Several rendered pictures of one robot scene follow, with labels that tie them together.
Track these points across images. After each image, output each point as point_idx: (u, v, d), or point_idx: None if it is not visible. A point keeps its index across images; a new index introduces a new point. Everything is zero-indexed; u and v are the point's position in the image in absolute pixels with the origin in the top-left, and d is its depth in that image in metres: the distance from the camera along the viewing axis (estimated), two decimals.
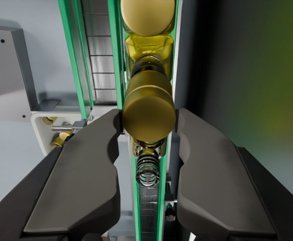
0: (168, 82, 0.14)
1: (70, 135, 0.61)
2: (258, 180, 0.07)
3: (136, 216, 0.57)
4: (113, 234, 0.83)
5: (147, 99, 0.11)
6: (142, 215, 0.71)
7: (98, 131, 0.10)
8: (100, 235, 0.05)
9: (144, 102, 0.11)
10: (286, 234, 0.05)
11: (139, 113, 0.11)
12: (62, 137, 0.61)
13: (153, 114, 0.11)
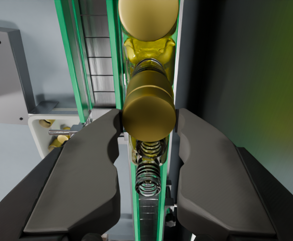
0: (168, 82, 0.14)
1: (69, 137, 0.60)
2: (258, 180, 0.07)
3: (135, 221, 0.56)
4: (113, 237, 0.82)
5: (147, 99, 0.11)
6: (141, 219, 0.70)
7: (98, 131, 0.10)
8: (100, 235, 0.05)
9: (144, 102, 0.11)
10: (286, 234, 0.05)
11: (139, 113, 0.11)
12: (60, 140, 0.60)
13: (153, 114, 0.11)
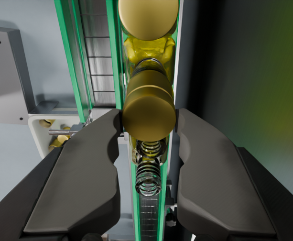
0: (168, 82, 0.14)
1: (69, 137, 0.60)
2: (258, 180, 0.07)
3: (136, 221, 0.56)
4: (113, 237, 0.82)
5: (147, 99, 0.11)
6: (142, 219, 0.70)
7: (98, 131, 0.10)
8: (100, 235, 0.05)
9: (144, 102, 0.11)
10: (286, 234, 0.05)
11: (139, 113, 0.11)
12: (60, 140, 0.60)
13: (153, 114, 0.11)
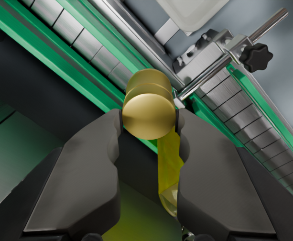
0: None
1: None
2: (258, 180, 0.07)
3: None
4: None
5: None
6: None
7: (98, 131, 0.10)
8: (100, 235, 0.05)
9: None
10: (286, 234, 0.05)
11: None
12: None
13: None
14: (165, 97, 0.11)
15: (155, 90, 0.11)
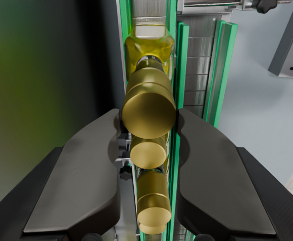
0: None
1: (151, 134, 0.13)
2: (258, 180, 0.07)
3: None
4: None
5: (155, 226, 0.19)
6: None
7: (98, 131, 0.10)
8: (100, 235, 0.05)
9: (157, 224, 0.19)
10: (286, 234, 0.05)
11: (160, 220, 0.19)
12: (139, 107, 0.11)
13: (151, 221, 0.19)
14: (159, 144, 0.17)
15: (152, 138, 0.17)
